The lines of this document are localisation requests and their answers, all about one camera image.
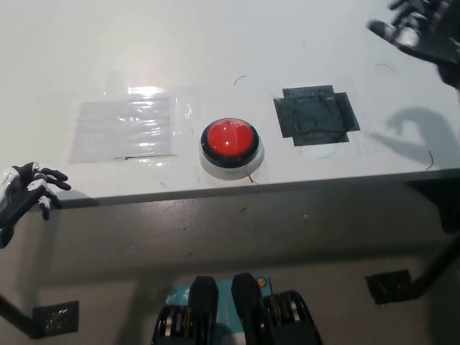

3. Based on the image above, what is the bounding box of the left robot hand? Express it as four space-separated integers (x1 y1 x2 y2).
0 161 72 249

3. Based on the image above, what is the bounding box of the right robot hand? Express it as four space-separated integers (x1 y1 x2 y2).
367 0 460 88

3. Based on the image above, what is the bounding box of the red dome push button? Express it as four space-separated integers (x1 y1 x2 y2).
198 117 266 181

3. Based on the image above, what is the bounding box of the black table leg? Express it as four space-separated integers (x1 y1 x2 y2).
0 293 44 340
409 221 460 300

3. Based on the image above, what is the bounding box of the black tape patch on table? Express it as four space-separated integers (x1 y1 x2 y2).
272 84 361 147

